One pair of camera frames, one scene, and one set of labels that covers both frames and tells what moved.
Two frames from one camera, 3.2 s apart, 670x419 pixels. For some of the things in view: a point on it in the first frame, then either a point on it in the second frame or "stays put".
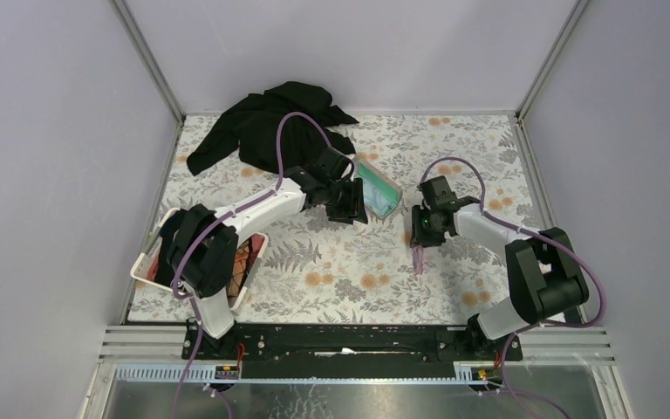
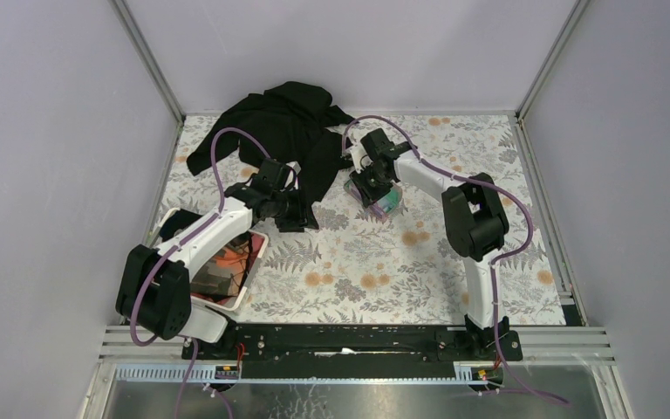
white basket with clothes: x=153 y=266 stays put
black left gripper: x=352 y=209 → x=303 y=215
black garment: x=251 y=127 stays put
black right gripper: x=418 y=237 → x=367 y=195
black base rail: x=348 y=348 stays put
